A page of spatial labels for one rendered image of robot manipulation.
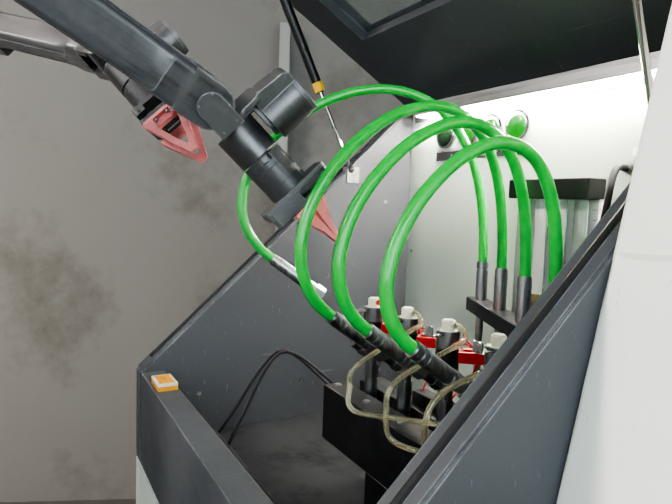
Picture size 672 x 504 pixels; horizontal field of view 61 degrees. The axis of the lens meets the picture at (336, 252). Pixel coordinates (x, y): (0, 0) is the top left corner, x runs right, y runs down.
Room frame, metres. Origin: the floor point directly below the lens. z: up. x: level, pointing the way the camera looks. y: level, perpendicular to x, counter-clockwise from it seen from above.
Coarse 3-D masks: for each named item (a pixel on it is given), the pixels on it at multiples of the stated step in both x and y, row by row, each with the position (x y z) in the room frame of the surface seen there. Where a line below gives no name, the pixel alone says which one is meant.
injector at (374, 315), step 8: (368, 312) 0.78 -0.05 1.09; (376, 312) 0.78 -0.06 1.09; (368, 320) 0.78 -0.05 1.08; (376, 320) 0.78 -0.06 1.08; (352, 344) 0.78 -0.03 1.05; (360, 352) 0.78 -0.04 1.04; (368, 352) 0.78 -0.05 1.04; (368, 360) 0.79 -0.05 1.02; (376, 360) 0.79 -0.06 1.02; (368, 368) 0.79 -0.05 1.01; (376, 368) 0.79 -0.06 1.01; (368, 376) 0.79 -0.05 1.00; (376, 376) 0.79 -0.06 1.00; (368, 384) 0.79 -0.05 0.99; (376, 384) 0.79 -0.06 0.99; (368, 392) 0.79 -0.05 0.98; (376, 392) 0.79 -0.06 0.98
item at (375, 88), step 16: (336, 96) 0.86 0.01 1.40; (352, 96) 0.87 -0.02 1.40; (416, 96) 0.87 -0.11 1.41; (464, 144) 0.88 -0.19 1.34; (480, 176) 0.89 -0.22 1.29; (240, 192) 0.85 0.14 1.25; (480, 192) 0.89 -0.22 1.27; (240, 208) 0.85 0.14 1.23; (480, 208) 0.89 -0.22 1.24; (240, 224) 0.85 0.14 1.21; (480, 224) 0.89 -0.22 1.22; (256, 240) 0.85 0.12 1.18; (480, 240) 0.89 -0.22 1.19; (272, 256) 0.85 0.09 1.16; (480, 256) 0.89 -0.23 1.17
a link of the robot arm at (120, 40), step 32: (32, 0) 0.59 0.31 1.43; (64, 0) 0.60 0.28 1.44; (96, 0) 0.61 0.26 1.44; (64, 32) 0.61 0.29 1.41; (96, 32) 0.62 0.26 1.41; (128, 32) 0.63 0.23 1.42; (128, 64) 0.64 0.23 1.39; (160, 64) 0.65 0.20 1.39; (192, 64) 0.66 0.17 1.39; (160, 96) 0.66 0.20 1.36; (192, 96) 0.67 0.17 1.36; (224, 96) 0.68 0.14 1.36
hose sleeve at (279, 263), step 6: (276, 258) 0.85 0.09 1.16; (282, 258) 0.86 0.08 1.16; (270, 264) 0.86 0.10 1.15; (276, 264) 0.85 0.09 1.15; (282, 264) 0.85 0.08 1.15; (288, 264) 0.86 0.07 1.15; (282, 270) 0.85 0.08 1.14; (288, 270) 0.85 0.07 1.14; (294, 270) 0.86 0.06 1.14; (288, 276) 0.86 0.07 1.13; (294, 276) 0.85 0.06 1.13; (312, 282) 0.86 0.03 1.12
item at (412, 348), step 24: (480, 144) 0.56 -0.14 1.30; (504, 144) 0.57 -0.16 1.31; (528, 144) 0.59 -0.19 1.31; (456, 168) 0.55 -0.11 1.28; (432, 192) 0.53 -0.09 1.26; (552, 192) 0.61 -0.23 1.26; (408, 216) 0.52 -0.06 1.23; (552, 216) 0.62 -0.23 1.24; (552, 240) 0.62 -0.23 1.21; (384, 264) 0.51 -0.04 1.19; (552, 264) 0.62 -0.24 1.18; (384, 288) 0.51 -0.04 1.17; (384, 312) 0.51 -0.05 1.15; (408, 336) 0.52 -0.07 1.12; (432, 360) 0.53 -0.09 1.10
